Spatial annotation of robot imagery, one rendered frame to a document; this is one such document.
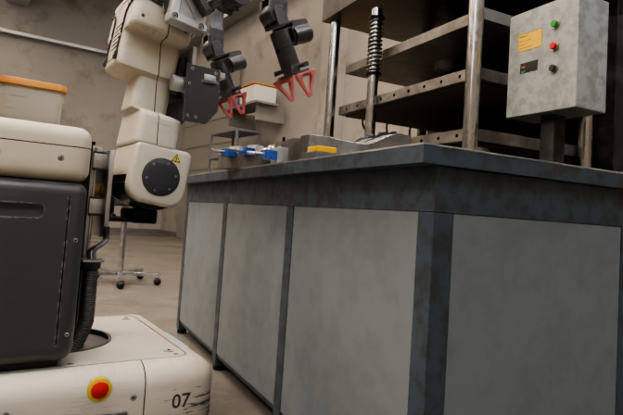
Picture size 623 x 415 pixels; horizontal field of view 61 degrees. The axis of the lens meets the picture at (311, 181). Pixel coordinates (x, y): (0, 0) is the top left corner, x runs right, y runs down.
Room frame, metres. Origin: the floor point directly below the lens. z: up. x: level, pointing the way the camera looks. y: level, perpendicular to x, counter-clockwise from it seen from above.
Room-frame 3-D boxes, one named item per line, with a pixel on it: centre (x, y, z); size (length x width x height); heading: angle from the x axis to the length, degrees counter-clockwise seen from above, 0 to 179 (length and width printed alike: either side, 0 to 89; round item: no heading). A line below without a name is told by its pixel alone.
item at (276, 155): (1.64, 0.15, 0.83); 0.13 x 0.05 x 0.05; 119
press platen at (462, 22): (2.75, -0.72, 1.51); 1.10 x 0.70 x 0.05; 27
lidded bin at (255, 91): (7.61, 0.86, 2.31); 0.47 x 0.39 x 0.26; 34
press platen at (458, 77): (2.75, -0.71, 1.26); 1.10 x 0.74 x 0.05; 27
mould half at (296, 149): (1.79, -0.15, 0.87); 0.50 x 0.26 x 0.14; 117
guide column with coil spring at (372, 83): (2.72, -0.28, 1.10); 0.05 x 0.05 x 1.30
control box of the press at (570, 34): (1.92, -0.87, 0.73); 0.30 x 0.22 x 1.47; 27
